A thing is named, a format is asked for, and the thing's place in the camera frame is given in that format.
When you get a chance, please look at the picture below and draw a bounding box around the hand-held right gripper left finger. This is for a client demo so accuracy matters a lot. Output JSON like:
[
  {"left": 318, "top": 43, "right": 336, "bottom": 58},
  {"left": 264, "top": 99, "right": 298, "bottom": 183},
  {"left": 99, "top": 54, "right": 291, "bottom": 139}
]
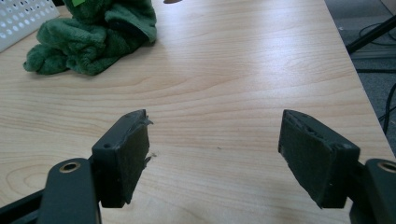
[{"left": 91, "top": 108, "right": 154, "bottom": 209}]

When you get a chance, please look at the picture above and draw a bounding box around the white perforated basket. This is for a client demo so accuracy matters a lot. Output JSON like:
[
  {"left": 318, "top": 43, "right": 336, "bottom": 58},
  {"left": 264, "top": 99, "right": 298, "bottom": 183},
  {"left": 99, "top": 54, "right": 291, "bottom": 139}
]
[{"left": 0, "top": 0, "right": 61, "bottom": 53}]

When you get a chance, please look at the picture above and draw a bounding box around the black metal stand leg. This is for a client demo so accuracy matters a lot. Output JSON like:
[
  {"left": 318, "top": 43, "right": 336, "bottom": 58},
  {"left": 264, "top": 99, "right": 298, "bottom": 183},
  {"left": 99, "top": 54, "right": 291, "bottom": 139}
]
[{"left": 345, "top": 14, "right": 396, "bottom": 55}]

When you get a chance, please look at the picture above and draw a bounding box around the thin black cable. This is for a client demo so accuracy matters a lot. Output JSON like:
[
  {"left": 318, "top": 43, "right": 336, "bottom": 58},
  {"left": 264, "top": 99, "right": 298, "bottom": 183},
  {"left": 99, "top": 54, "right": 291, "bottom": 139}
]
[{"left": 358, "top": 21, "right": 396, "bottom": 47}]

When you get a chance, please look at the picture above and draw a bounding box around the green fleece towel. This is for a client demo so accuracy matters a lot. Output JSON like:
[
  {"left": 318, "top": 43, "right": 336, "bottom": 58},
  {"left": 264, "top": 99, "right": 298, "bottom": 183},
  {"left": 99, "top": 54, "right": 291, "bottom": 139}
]
[{"left": 22, "top": 0, "right": 158, "bottom": 77}]

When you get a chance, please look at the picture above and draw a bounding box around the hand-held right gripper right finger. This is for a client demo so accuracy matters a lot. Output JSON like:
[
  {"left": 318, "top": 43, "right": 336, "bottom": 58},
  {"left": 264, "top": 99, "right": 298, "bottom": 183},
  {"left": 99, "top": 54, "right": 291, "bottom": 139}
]
[{"left": 277, "top": 109, "right": 361, "bottom": 209}]

